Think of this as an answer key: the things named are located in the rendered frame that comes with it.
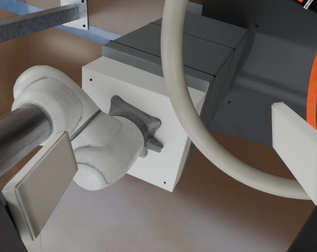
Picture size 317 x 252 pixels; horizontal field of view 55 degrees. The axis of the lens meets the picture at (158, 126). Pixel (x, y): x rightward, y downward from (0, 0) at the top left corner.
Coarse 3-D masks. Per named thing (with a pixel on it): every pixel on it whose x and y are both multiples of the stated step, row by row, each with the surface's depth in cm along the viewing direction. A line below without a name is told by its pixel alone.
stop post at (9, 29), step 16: (64, 0) 194; (80, 0) 189; (16, 16) 159; (32, 16) 161; (48, 16) 170; (64, 16) 182; (80, 16) 195; (0, 32) 144; (16, 32) 153; (32, 32) 163
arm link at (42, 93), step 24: (24, 72) 81; (48, 72) 81; (24, 96) 74; (48, 96) 74; (72, 96) 81; (0, 120) 63; (24, 120) 66; (48, 120) 73; (72, 120) 79; (0, 144) 58; (24, 144) 64; (0, 168) 57
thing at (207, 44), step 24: (192, 24) 146; (216, 24) 154; (120, 48) 104; (144, 48) 109; (192, 48) 118; (216, 48) 123; (240, 48) 150; (192, 72) 99; (216, 72) 103; (216, 96) 129; (192, 144) 113
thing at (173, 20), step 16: (176, 0) 39; (176, 16) 39; (176, 32) 40; (176, 48) 41; (176, 64) 42; (176, 80) 42; (176, 96) 43; (176, 112) 44; (192, 112) 44; (192, 128) 45; (208, 144) 46; (224, 160) 46; (240, 160) 48; (240, 176) 47; (256, 176) 47; (272, 176) 48; (272, 192) 48; (288, 192) 48; (304, 192) 48
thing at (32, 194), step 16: (48, 144) 18; (64, 144) 19; (32, 160) 16; (48, 160) 16; (64, 160) 19; (16, 176) 14; (32, 176) 15; (48, 176) 16; (64, 176) 18; (16, 192) 13; (32, 192) 14; (48, 192) 16; (16, 208) 14; (32, 208) 14; (48, 208) 16; (16, 224) 14; (32, 224) 14; (32, 240) 14
